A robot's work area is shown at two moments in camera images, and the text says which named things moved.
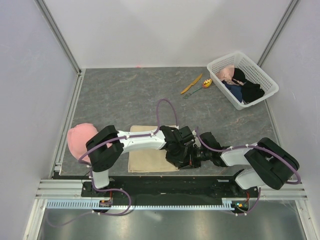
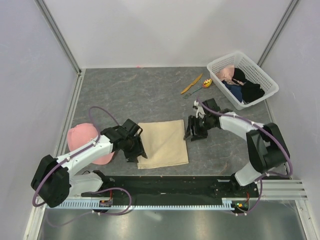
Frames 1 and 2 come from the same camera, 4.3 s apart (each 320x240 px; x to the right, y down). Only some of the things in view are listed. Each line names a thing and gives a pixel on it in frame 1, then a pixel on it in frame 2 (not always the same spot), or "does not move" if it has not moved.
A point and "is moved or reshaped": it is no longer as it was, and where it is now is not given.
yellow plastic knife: [194, 82] does not move
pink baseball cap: [77, 137] does not move
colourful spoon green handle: [206, 83] does not move
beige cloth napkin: [148, 159] is moved or reshaped
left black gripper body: [175, 155] → [134, 145]
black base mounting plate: [164, 190] does not move
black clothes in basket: [250, 91] does not move
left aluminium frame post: [59, 35] does not move
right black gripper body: [200, 155] → [201, 126]
